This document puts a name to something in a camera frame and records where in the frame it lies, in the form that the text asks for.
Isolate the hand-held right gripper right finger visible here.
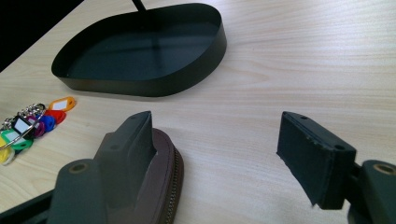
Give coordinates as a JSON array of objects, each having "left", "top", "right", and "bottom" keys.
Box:
[{"left": 276, "top": 111, "right": 358, "bottom": 210}]

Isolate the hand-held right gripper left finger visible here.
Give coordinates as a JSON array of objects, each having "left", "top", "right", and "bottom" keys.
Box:
[{"left": 93, "top": 110, "right": 158, "bottom": 219}]

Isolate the brown leather zip pouch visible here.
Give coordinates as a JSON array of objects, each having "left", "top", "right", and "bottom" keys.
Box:
[{"left": 106, "top": 127, "right": 185, "bottom": 224}]

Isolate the black key rack with tray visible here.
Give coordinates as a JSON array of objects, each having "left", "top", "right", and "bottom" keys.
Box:
[{"left": 50, "top": 0, "right": 228, "bottom": 97}]

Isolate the key ring with coloured tags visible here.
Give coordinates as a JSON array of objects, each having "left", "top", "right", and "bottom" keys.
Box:
[{"left": 0, "top": 96, "right": 77, "bottom": 166}]

